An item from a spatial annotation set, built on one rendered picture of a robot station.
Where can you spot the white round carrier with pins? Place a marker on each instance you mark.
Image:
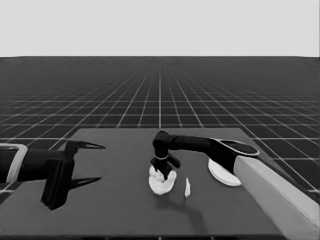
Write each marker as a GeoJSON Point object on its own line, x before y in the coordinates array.
{"type": "Point", "coordinates": [166, 190]}

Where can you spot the small thin T-shaped piece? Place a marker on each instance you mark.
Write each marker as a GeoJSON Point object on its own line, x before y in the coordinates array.
{"type": "Point", "coordinates": [187, 189]}

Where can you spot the large thick white disc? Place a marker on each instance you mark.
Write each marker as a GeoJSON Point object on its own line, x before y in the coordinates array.
{"type": "Point", "coordinates": [221, 176]}

